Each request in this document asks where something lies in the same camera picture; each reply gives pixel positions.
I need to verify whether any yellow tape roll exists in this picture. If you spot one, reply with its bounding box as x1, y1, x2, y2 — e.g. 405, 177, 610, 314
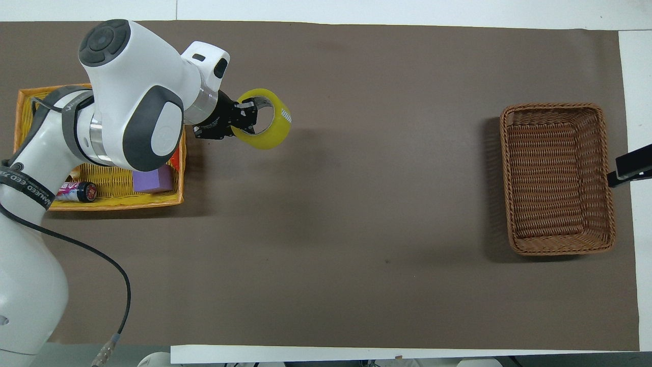
231, 88, 292, 150

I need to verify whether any black cable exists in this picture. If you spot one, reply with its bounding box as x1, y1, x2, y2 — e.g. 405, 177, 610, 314
0, 202, 132, 367

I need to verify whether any small bottle with dark cap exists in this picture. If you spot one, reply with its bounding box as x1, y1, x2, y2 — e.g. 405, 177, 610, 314
55, 180, 99, 203

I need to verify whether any yellow orange wicker basket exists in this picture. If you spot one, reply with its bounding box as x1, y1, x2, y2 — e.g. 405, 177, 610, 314
14, 84, 186, 211

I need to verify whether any black stand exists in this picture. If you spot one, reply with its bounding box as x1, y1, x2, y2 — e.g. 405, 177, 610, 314
606, 144, 652, 189

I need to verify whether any purple block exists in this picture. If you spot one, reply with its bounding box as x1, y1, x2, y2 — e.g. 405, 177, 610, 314
132, 167, 175, 194

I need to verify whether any brown wicker basket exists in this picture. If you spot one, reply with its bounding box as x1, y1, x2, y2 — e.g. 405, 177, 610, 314
499, 102, 616, 256

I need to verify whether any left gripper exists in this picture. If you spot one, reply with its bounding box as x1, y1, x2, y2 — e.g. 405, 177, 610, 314
193, 90, 258, 141

